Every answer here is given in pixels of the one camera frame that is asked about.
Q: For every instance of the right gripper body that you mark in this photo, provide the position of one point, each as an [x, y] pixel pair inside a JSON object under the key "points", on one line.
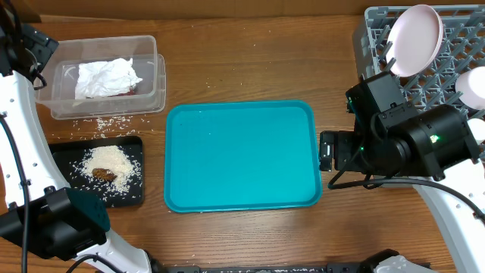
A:
{"points": [[348, 144]]}

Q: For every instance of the large white plate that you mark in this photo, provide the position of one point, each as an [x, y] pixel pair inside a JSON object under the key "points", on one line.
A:
{"points": [[416, 37]]}

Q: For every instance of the small white saucer bowl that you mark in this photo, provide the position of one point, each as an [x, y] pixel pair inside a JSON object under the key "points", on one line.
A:
{"points": [[471, 85]]}

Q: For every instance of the white cup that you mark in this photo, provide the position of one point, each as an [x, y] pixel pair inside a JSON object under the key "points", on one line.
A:
{"points": [[477, 127]]}

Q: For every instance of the red snack wrapper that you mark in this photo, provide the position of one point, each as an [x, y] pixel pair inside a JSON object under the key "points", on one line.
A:
{"points": [[127, 92]]}

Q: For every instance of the pile of white rice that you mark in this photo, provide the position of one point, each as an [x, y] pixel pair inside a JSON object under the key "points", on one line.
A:
{"points": [[114, 158]]}

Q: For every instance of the white napkin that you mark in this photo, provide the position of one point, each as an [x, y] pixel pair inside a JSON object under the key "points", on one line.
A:
{"points": [[105, 77]]}

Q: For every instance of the brown food scrap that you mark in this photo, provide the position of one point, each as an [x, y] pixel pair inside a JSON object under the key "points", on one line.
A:
{"points": [[104, 174]]}

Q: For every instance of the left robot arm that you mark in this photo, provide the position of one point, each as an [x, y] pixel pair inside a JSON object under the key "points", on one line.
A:
{"points": [[45, 216]]}

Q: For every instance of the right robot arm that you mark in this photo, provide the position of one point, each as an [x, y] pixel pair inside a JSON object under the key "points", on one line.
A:
{"points": [[435, 151]]}

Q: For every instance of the grey dishwasher rack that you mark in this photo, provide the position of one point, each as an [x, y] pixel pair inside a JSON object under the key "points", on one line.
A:
{"points": [[461, 50]]}

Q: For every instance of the teal serving tray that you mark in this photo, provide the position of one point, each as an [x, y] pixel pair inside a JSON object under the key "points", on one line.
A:
{"points": [[239, 156]]}

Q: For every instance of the clear plastic bin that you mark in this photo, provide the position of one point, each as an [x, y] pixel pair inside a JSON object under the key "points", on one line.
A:
{"points": [[63, 70]]}

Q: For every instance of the black tray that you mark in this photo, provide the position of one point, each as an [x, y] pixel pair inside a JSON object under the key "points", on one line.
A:
{"points": [[72, 157]]}

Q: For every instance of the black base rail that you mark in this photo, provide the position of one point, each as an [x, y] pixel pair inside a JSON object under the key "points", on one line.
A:
{"points": [[333, 267]]}

